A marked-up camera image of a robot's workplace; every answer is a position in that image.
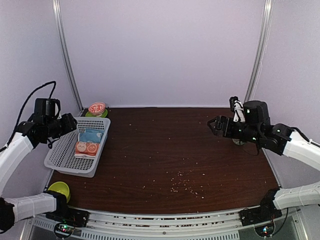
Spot right aluminium frame post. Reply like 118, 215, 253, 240
244, 0, 274, 102

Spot white plastic basket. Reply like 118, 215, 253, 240
44, 117, 111, 178

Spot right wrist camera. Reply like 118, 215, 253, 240
229, 96, 246, 123

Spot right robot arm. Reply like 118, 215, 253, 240
207, 96, 320, 221

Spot aluminium frame post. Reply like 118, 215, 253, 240
244, 0, 274, 102
52, 0, 84, 112

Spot beige patterned mug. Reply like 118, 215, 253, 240
232, 138, 246, 146

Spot front aluminium rail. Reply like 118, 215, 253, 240
24, 211, 303, 240

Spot lime green bowl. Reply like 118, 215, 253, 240
48, 181, 71, 203

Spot beige bunny print towel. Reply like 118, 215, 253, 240
74, 141, 100, 159

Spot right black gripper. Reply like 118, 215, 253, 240
208, 115, 262, 145

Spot blue polka dot towel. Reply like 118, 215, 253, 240
78, 128, 104, 144

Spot left black cable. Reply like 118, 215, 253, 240
4, 80, 57, 148

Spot green saucer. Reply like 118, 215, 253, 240
85, 109, 108, 118

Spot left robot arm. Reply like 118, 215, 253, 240
0, 98, 77, 233

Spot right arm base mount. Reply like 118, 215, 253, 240
239, 206, 283, 227

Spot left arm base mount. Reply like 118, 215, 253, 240
45, 208, 90, 228

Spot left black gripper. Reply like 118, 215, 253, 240
44, 112, 77, 139

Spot red patterned small bowl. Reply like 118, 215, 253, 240
88, 102, 106, 115

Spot left aluminium frame post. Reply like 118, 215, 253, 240
52, 0, 84, 112

